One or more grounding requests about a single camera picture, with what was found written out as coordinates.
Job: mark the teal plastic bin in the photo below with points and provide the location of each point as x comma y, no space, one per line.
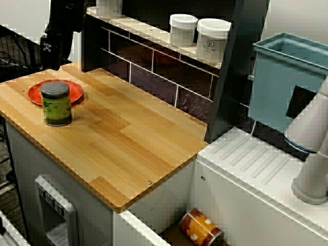
271,89

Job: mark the aluminium frame rail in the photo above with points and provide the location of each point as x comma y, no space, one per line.
7,230

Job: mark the orange label soup can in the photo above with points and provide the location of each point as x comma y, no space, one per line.
200,228

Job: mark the black hutch side panel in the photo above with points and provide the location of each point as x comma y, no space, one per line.
91,46

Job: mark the white sink unit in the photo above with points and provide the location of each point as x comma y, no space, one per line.
243,205

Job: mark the orange red round plate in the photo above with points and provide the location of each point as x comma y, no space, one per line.
75,92

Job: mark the grey toy dispenser panel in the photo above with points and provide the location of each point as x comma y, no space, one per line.
69,212

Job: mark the white curved faucet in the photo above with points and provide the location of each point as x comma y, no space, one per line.
305,123

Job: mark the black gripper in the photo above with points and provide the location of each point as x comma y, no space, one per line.
65,15

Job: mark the green label tin can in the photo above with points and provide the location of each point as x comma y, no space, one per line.
55,107

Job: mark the dark grey hutch post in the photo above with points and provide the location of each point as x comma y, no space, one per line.
230,77

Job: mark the light wooden shelf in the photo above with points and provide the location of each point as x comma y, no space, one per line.
143,28

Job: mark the white lidded jar printed label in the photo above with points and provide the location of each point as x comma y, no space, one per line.
211,41

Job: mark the white lidded jar plain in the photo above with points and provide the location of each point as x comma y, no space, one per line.
182,30

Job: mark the dark tile backsplash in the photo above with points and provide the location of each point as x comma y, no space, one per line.
153,77

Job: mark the white storage jar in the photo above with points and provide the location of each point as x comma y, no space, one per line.
109,7

